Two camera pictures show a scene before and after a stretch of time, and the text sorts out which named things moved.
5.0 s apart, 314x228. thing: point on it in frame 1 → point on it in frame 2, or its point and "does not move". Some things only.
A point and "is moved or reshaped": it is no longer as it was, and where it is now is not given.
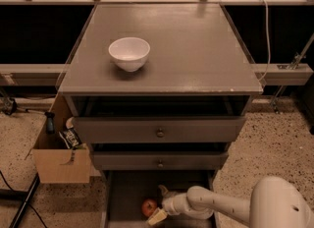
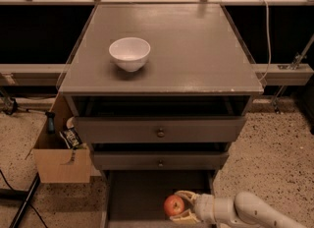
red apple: x=148 y=207 is moved or reshaped
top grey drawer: x=159 y=129 does not move
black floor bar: x=26 y=201 does not move
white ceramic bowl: x=130 y=52 does not move
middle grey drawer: x=160 y=160 does not move
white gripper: x=169 y=202 → x=204 y=206
